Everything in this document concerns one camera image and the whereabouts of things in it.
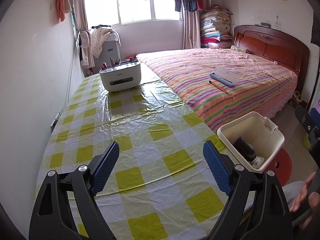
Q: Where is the brown medicine bottle white cap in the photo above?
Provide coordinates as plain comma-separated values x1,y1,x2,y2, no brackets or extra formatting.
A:
233,137,261,168

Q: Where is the white plastic trash bin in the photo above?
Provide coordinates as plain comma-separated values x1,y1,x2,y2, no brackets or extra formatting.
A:
217,112,285,173

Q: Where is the person right hand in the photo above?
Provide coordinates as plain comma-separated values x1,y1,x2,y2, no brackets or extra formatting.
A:
290,172,320,212

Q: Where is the yellow checkered plastic tablecloth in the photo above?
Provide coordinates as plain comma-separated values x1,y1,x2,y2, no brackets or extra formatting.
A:
36,67,229,239

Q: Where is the black power adapter plug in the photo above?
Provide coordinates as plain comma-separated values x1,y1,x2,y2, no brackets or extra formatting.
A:
50,119,58,131

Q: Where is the striped pink bed cover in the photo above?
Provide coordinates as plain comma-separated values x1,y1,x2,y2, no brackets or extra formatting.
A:
137,48,298,131

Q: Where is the yellow pencil on bed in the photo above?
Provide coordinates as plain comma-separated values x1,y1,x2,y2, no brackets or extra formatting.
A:
208,80,230,95

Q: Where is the grey notebook on bed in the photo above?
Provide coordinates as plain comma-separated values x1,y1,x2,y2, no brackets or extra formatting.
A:
209,67,238,87

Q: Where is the red wooden headboard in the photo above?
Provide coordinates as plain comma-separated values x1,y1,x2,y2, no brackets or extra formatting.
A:
234,25,310,93

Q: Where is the white desktop organizer box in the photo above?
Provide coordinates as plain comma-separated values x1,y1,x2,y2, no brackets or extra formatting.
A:
99,54,142,92

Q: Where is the grey cabinet with clothes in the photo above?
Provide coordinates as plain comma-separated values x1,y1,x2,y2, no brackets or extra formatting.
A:
90,25,121,69

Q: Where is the stack of folded blankets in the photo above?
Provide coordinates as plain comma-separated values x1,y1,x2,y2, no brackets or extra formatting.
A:
200,5,233,49

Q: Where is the pink curtain right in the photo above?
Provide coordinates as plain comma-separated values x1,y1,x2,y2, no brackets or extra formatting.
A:
182,10,201,49

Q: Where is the pink curtain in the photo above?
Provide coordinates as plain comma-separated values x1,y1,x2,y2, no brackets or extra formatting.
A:
182,10,201,49
73,0,88,31

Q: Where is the pink curtain left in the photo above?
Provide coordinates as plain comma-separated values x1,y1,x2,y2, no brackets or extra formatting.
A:
73,0,88,31

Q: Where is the orange cloth on wall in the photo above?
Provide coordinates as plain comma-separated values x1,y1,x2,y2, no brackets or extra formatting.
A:
55,0,71,22

